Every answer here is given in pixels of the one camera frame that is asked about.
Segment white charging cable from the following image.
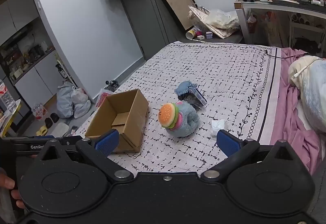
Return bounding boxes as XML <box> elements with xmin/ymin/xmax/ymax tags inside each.
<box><xmin>293</xmin><ymin>57</ymin><xmax>326</xmax><ymax>80</ymax></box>

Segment black slippers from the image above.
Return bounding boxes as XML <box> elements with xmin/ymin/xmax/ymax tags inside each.
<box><xmin>44</xmin><ymin>113</ymin><xmax>60</xmax><ymax>128</ymax></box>

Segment white desk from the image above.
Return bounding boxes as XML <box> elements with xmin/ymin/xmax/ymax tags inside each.
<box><xmin>234</xmin><ymin>0</ymin><xmax>326</xmax><ymax>45</ymax></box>

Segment pink bed sheet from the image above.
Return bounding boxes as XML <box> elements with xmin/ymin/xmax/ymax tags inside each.
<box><xmin>257</xmin><ymin>47</ymin><xmax>326</xmax><ymax>176</ymax></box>

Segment brown cardboard box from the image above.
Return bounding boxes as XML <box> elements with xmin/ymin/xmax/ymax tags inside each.
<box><xmin>85</xmin><ymin>89</ymin><xmax>149</xmax><ymax>154</ymax></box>

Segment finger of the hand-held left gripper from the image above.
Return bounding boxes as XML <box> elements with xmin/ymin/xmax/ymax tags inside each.
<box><xmin>32</xmin><ymin>135</ymin><xmax>86</xmax><ymax>142</ymax></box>

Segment blue denim fabric pouch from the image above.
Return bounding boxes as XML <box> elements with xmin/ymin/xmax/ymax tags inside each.
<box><xmin>175</xmin><ymin>81</ymin><xmax>199</xmax><ymax>95</ymax></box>

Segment pack of water bottles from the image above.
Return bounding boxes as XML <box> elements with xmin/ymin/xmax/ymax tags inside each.
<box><xmin>32</xmin><ymin>103</ymin><xmax>48</xmax><ymax>121</ymax></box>

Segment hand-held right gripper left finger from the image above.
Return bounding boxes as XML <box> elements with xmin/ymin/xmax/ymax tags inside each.
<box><xmin>38</xmin><ymin>129</ymin><xmax>134</xmax><ymax>183</ymax></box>

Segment red white printed bag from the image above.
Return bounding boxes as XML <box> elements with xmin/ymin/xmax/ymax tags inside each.
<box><xmin>95</xmin><ymin>88</ymin><xmax>115</xmax><ymax>109</ymax></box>

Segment clear plastic bottle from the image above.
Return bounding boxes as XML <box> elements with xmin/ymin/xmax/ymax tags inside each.
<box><xmin>0</xmin><ymin>80</ymin><xmax>16</xmax><ymax>114</ymax></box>

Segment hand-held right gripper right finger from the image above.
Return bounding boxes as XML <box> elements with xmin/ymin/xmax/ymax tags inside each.
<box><xmin>200</xmin><ymin>129</ymin><xmax>296</xmax><ymax>182</ymax></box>

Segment person's left hand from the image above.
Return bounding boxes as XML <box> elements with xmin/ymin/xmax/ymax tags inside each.
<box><xmin>0</xmin><ymin>167</ymin><xmax>26</xmax><ymax>210</ymax></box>

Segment white crumpled tissue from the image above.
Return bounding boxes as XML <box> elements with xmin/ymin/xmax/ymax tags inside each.
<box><xmin>210</xmin><ymin>119</ymin><xmax>228</xmax><ymax>136</ymax></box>

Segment black framed board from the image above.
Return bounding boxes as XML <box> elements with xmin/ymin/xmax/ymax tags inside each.
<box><xmin>154</xmin><ymin>0</ymin><xmax>197</xmax><ymax>31</ymax></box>

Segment pale blue cream quilt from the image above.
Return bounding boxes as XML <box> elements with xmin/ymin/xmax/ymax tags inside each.
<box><xmin>288</xmin><ymin>56</ymin><xmax>326</xmax><ymax>133</ymax></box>

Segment white cabinet with open shelf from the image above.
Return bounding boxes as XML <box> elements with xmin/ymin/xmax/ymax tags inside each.
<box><xmin>0</xmin><ymin>0</ymin><xmax>70</xmax><ymax>123</ymax></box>

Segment small black tripod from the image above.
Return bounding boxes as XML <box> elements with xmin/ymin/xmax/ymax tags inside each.
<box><xmin>106</xmin><ymin>80</ymin><xmax>120</xmax><ymax>92</ymax></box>

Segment grey door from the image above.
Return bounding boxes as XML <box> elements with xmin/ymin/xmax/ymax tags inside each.
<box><xmin>118</xmin><ymin>0</ymin><xmax>184</xmax><ymax>60</ymax></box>

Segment yellow round side table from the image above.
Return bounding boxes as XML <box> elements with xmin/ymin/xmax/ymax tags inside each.
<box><xmin>0</xmin><ymin>99</ymin><xmax>22</xmax><ymax>138</ymax></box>

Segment black cable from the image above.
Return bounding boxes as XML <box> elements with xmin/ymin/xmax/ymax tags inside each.
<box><xmin>264</xmin><ymin>49</ymin><xmax>310</xmax><ymax>59</ymax></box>

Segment grey white plastic bags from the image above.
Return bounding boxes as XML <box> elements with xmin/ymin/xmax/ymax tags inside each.
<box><xmin>56</xmin><ymin>81</ymin><xmax>91</xmax><ymax>120</ymax></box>

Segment white black patterned bed blanket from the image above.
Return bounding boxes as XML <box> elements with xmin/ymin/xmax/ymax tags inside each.
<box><xmin>74</xmin><ymin>41</ymin><xmax>281</xmax><ymax>173</ymax></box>

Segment blue plush slipper with burger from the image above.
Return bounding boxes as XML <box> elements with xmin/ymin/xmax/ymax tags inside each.
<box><xmin>158</xmin><ymin>102</ymin><xmax>199</xmax><ymax>138</ymax></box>

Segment clear plastic bag of black items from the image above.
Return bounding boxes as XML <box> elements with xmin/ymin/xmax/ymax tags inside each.
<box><xmin>177</xmin><ymin>88</ymin><xmax>207</xmax><ymax>110</ymax></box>

